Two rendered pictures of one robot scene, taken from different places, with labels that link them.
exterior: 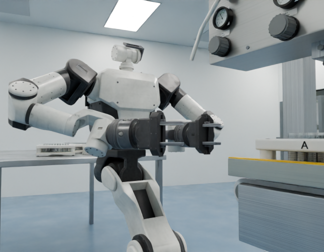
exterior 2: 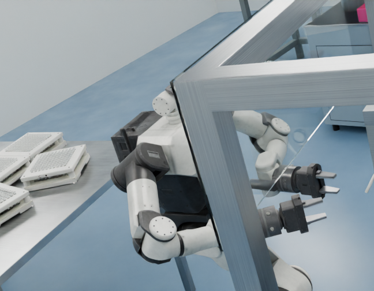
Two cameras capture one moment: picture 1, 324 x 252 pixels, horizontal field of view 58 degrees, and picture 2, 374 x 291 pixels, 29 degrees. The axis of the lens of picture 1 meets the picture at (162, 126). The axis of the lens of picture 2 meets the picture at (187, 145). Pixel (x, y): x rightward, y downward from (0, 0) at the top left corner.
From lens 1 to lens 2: 1.66 m
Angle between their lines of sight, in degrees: 32
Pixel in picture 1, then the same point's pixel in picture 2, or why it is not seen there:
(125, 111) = not seen: hidden behind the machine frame
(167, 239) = (297, 279)
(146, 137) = (294, 222)
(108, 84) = (183, 156)
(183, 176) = (55, 86)
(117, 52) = (169, 107)
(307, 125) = not seen: outside the picture
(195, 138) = (309, 188)
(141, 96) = not seen: hidden behind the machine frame
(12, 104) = (165, 248)
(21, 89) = (167, 230)
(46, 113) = (197, 241)
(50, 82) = (154, 197)
